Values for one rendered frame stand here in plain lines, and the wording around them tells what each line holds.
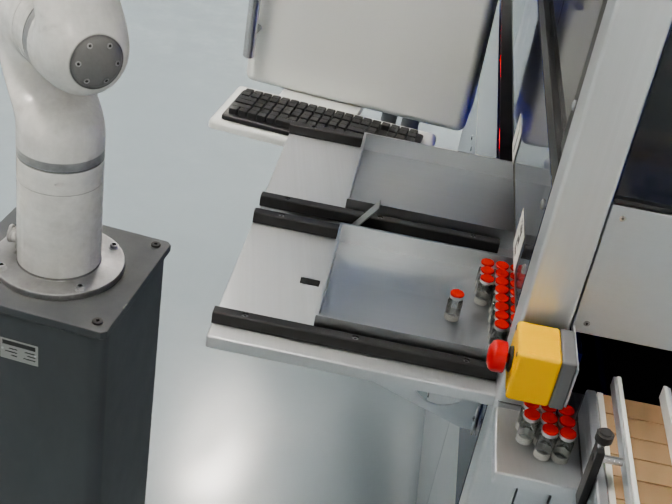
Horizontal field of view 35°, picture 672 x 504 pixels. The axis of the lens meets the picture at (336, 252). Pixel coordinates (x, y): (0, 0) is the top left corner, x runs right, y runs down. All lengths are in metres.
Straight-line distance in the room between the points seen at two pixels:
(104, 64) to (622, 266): 0.68
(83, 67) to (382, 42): 1.05
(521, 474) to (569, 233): 0.30
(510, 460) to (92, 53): 0.72
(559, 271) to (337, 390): 1.53
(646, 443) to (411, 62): 1.15
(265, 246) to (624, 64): 0.69
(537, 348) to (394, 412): 1.49
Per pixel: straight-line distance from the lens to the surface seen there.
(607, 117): 1.25
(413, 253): 1.71
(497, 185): 1.99
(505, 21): 2.90
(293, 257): 1.66
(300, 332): 1.48
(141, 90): 4.23
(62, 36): 1.36
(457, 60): 2.28
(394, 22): 2.28
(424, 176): 1.96
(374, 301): 1.59
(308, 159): 1.95
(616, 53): 1.22
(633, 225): 1.32
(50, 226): 1.53
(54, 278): 1.58
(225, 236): 3.35
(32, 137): 1.48
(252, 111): 2.21
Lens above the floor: 1.77
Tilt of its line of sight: 32 degrees down
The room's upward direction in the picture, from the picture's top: 10 degrees clockwise
